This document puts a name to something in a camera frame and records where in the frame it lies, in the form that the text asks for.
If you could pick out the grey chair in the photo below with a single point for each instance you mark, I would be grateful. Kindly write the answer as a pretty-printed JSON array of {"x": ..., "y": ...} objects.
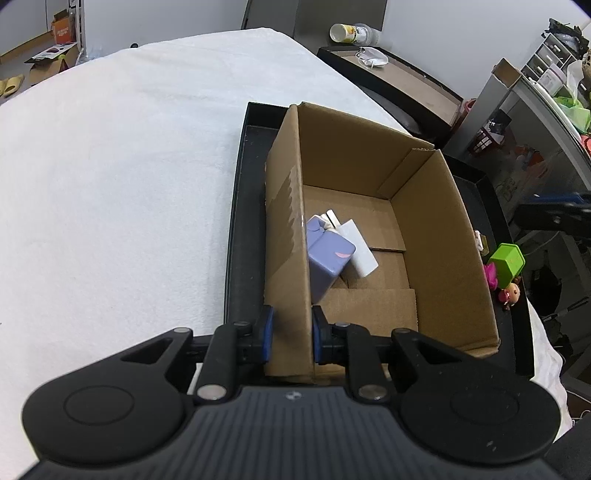
[{"x": 277, "y": 14}]

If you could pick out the white jar with pink label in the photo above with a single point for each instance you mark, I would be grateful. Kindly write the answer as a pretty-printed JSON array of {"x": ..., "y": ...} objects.
[{"x": 549, "y": 82}]

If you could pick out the black desk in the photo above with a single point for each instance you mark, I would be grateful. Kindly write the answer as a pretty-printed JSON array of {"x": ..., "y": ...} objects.
[{"x": 489, "y": 101}]

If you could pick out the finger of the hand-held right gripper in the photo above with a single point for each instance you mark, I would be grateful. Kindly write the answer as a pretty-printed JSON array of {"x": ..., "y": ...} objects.
[{"x": 554, "y": 210}]

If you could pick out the plastic bottle with yellow label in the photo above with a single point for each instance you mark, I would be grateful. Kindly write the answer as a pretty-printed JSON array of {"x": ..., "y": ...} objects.
[{"x": 355, "y": 33}]

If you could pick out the black gadget on organizer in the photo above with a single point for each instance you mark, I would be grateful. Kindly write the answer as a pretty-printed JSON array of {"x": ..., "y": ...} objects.
[{"x": 563, "y": 28}]

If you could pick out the grey drawer organizer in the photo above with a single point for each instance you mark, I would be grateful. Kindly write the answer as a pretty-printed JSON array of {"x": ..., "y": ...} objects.
[{"x": 549, "y": 55}]

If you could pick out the red basket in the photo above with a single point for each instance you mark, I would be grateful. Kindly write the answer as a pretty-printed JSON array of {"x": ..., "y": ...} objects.
[{"x": 482, "y": 141}]

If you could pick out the purple cube box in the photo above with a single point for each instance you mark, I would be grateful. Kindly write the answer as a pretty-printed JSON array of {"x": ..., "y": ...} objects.
[{"x": 328, "y": 258}]

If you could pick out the brown cardboard box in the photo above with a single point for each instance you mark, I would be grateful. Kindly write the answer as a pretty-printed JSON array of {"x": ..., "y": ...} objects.
[{"x": 438, "y": 230}]

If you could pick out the white tissue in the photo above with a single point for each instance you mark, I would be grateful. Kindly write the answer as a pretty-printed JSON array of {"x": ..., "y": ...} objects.
[{"x": 577, "y": 78}]

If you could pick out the green hexagonal box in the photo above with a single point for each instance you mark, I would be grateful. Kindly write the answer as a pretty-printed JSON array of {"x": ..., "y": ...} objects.
[{"x": 508, "y": 263}]

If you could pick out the orange cardboard box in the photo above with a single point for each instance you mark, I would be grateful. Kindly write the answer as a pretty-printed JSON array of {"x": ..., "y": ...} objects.
[{"x": 62, "y": 30}]

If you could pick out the black tray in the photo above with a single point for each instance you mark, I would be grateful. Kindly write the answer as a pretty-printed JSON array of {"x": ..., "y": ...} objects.
[{"x": 244, "y": 230}]

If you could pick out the yellow slipper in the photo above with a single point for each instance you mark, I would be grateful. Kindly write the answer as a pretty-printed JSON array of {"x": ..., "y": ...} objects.
[
  {"x": 4, "y": 87},
  {"x": 16, "y": 82}
]

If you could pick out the black framed brown board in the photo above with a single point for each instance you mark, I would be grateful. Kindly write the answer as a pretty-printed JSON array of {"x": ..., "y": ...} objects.
[{"x": 401, "y": 83}]

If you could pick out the brown-haired figurine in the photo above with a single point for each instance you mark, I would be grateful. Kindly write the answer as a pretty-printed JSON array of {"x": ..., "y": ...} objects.
[{"x": 510, "y": 293}]

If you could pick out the white face mask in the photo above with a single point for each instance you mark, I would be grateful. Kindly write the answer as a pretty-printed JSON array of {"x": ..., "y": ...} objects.
[{"x": 371, "y": 56}]

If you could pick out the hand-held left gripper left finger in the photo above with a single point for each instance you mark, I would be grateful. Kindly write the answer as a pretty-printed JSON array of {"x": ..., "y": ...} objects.
[{"x": 265, "y": 332}]

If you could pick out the green plastic bag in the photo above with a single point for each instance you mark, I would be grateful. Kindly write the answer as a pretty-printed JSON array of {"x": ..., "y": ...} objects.
[{"x": 575, "y": 110}]

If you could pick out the white charger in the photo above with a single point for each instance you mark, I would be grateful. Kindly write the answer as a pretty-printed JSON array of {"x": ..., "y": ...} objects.
[{"x": 362, "y": 258}]

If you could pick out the cardboard box with black card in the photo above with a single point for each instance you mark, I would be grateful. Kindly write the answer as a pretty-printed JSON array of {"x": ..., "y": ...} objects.
[{"x": 46, "y": 69}]

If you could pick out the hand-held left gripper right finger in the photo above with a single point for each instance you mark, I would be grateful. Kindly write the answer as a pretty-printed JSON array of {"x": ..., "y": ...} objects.
[{"x": 317, "y": 332}]

